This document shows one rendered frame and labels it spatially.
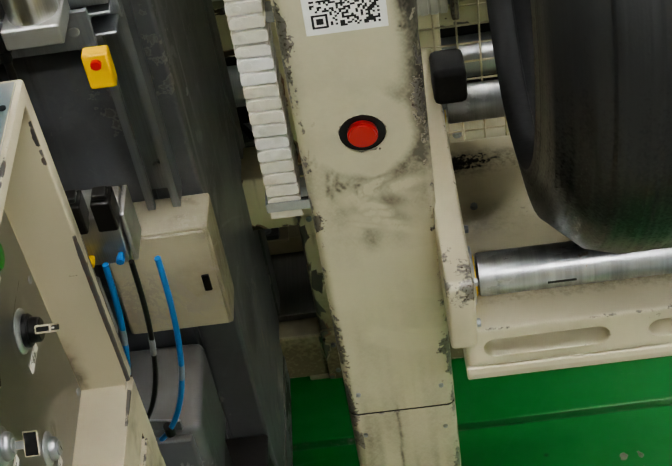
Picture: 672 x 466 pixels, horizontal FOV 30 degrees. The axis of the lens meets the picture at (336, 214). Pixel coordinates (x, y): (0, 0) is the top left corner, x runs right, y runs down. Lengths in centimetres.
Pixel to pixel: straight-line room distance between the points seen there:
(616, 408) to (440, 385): 85
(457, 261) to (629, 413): 111
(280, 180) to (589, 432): 114
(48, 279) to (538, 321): 49
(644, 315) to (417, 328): 27
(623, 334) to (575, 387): 102
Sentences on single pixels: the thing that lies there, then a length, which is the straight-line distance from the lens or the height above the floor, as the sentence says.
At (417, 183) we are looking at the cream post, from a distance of 127.
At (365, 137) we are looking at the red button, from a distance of 122.
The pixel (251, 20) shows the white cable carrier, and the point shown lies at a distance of 115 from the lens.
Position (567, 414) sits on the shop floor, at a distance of 231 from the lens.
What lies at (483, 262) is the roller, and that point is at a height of 92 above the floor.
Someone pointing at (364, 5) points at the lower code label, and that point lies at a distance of 113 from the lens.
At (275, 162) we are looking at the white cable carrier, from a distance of 126.
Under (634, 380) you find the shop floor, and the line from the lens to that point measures 236.
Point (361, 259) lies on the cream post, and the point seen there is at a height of 89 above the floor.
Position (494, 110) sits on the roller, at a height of 90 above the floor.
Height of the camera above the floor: 184
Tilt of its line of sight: 43 degrees down
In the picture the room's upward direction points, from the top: 10 degrees counter-clockwise
